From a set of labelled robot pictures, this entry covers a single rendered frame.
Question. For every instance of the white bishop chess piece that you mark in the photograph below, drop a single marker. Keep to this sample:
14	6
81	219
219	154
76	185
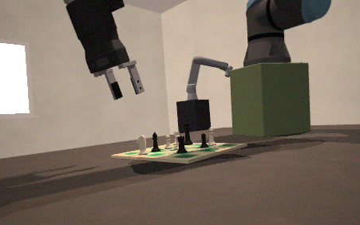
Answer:
211	141

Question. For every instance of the green and cream chessboard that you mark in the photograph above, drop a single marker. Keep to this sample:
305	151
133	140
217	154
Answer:
195	153

